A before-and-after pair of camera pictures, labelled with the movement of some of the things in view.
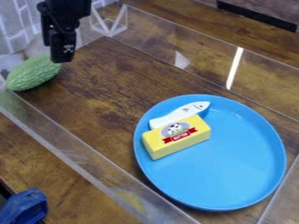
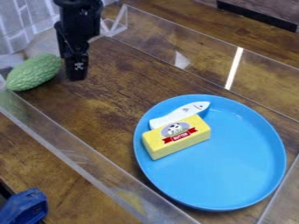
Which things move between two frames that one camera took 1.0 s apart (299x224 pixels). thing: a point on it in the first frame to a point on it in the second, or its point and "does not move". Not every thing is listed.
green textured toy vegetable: [32, 73] does not move
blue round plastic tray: [233, 171] does not move
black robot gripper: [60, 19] to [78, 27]
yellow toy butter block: [175, 136] does not move
